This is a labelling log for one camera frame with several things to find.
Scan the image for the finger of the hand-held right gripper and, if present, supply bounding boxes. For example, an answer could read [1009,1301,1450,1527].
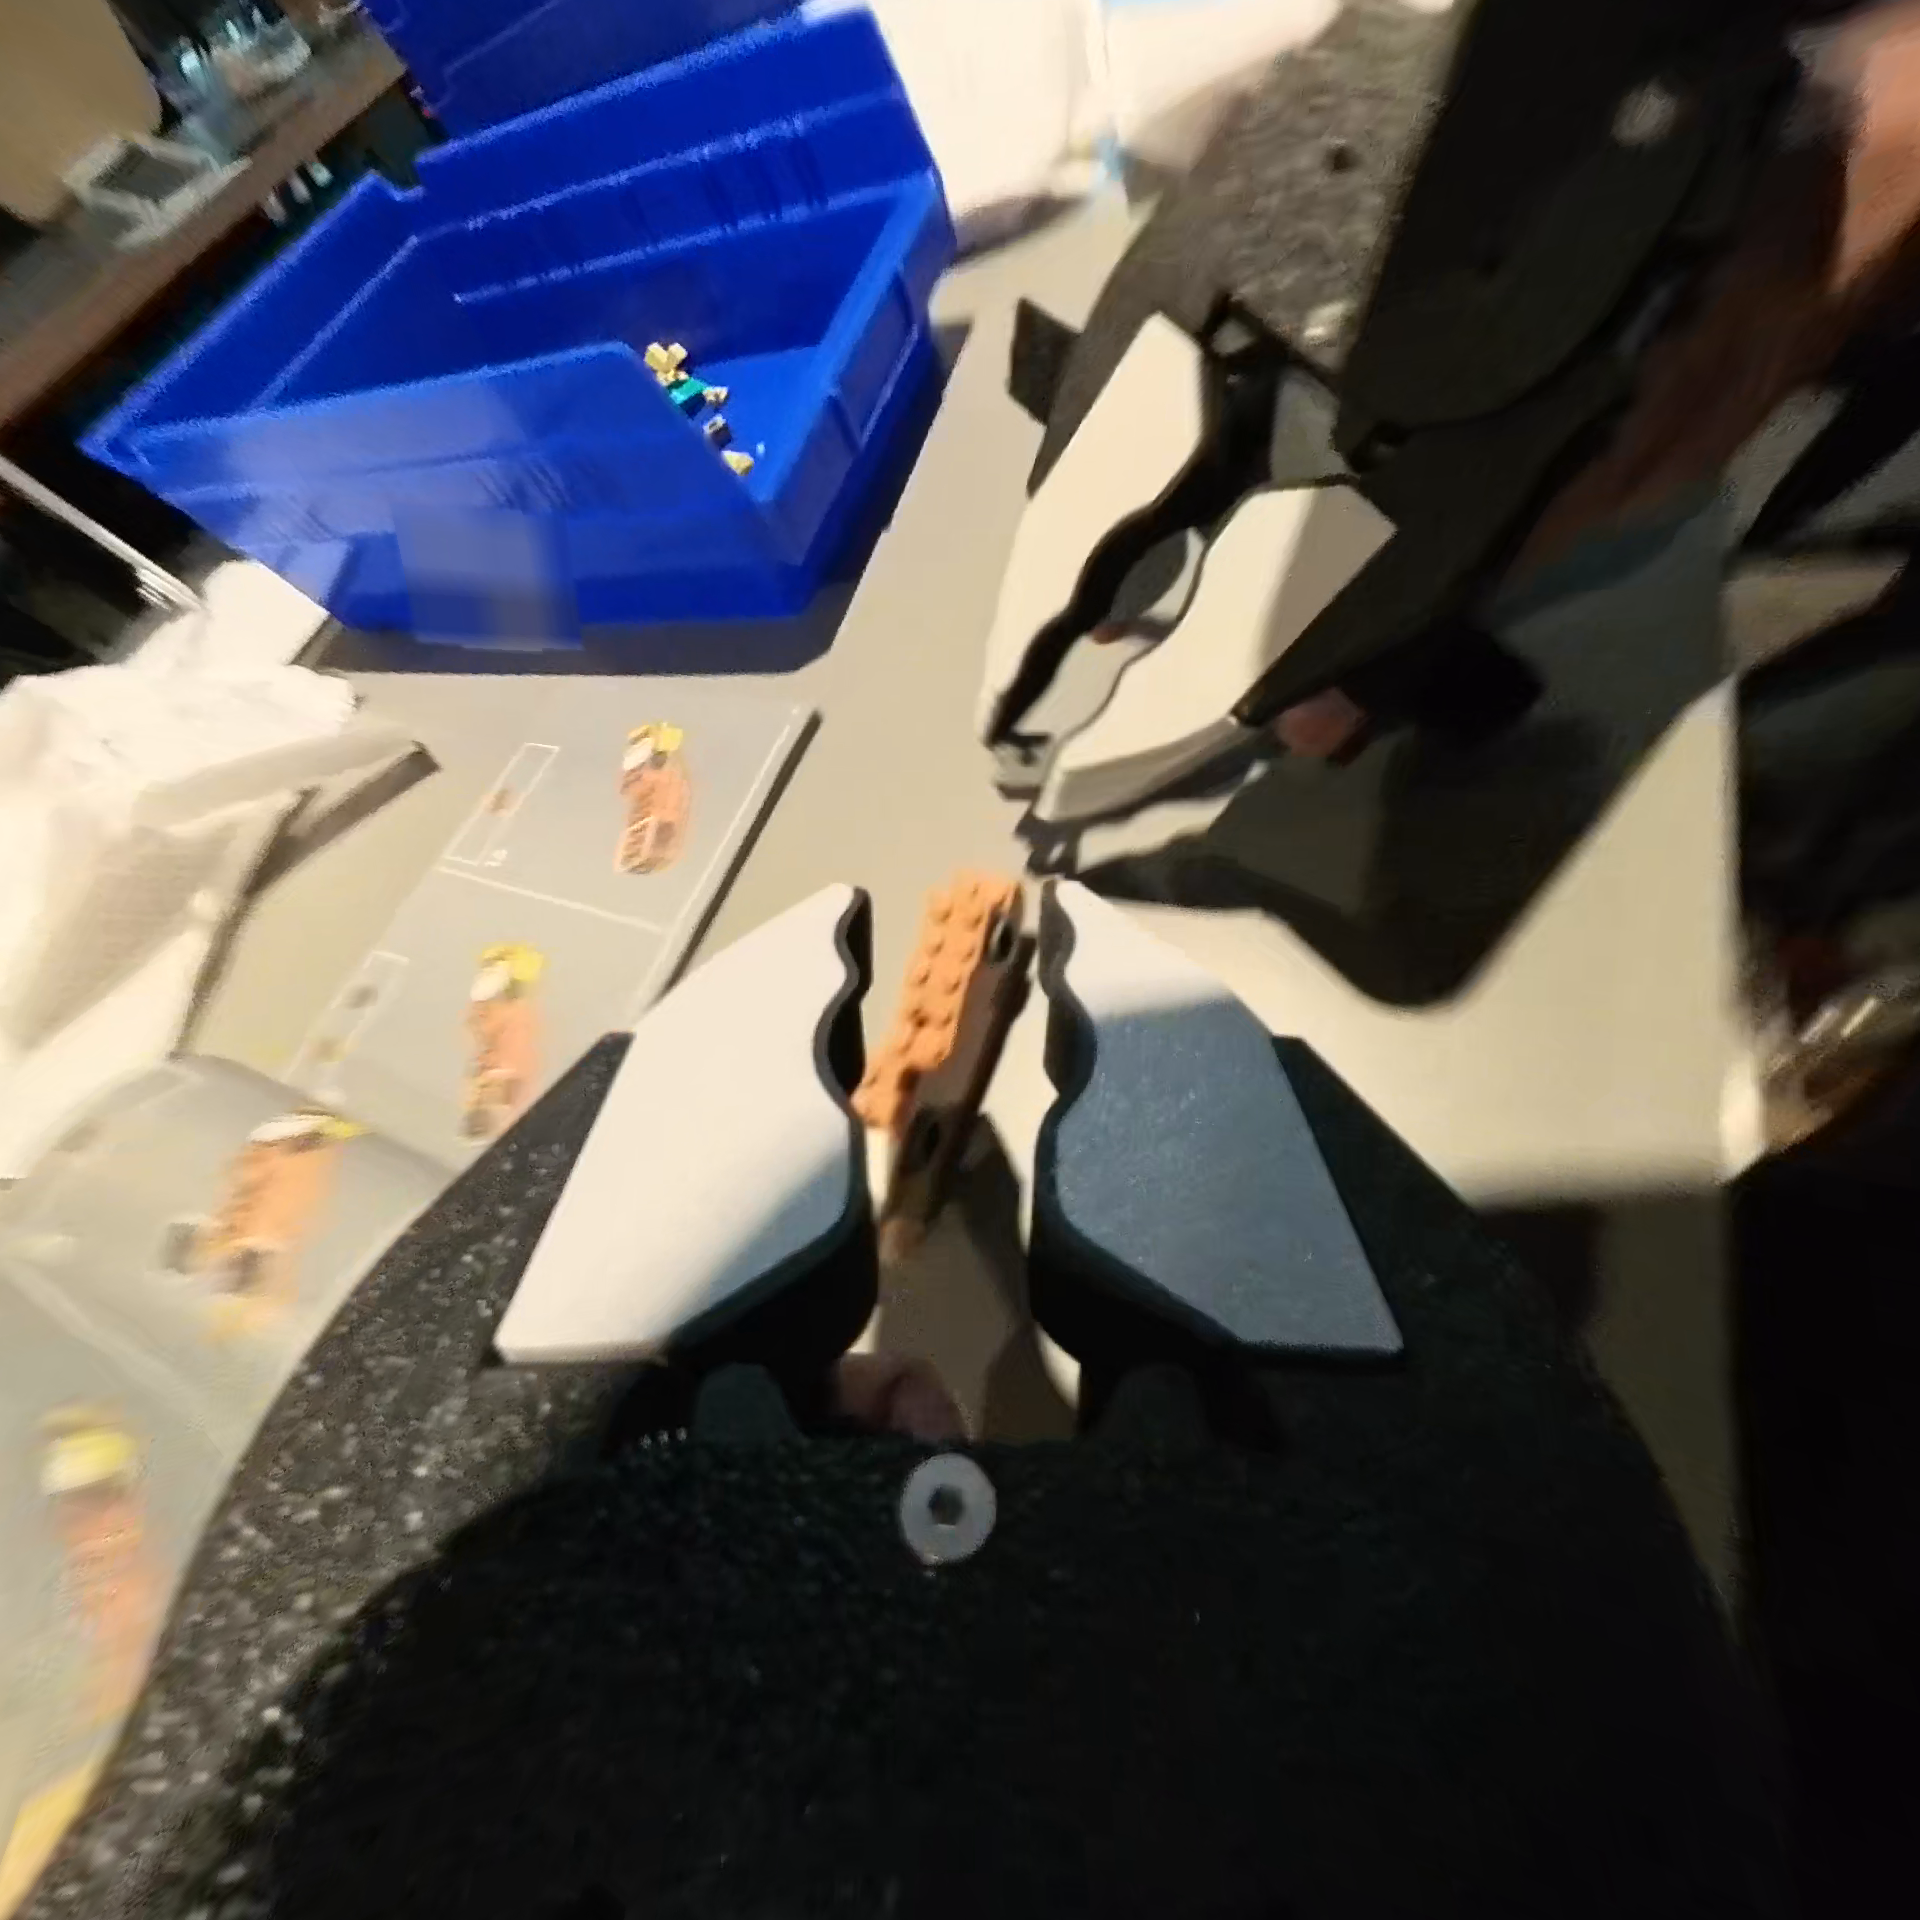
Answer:
[977,312,1219,751]
[998,479,1400,825]

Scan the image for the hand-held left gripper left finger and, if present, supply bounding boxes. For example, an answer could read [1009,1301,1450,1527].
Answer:
[492,883,879,1439]

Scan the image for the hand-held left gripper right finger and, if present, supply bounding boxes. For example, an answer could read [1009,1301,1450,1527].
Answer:
[1030,880,1407,1439]

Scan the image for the orange toy brick model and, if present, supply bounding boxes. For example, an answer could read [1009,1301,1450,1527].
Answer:
[851,875,1039,1255]

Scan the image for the large blue plastic bin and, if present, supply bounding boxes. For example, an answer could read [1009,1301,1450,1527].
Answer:
[82,174,962,654]

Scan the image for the grey desk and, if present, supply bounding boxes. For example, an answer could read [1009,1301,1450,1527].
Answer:
[195,153,1787,1442]

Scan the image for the background wooden desk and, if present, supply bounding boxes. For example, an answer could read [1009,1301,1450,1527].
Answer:
[0,46,429,430]

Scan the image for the person's right hand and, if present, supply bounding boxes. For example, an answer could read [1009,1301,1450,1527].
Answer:
[1633,28,1920,500]

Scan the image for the person's left hand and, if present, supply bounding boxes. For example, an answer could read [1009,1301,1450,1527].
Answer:
[827,1347,972,1442]

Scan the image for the grey instruction booklet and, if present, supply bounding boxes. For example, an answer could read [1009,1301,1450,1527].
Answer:
[0,708,824,1846]

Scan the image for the loose small toy bricks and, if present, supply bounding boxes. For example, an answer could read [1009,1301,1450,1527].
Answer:
[641,338,768,479]

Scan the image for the stack of blue plastic bins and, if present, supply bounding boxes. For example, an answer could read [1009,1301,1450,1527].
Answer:
[359,0,938,226]

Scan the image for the person's black jacket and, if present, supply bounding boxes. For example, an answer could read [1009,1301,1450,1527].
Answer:
[1708,497,1920,1920]

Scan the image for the person's belt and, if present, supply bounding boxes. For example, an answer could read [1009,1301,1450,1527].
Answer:
[1763,978,1920,1157]

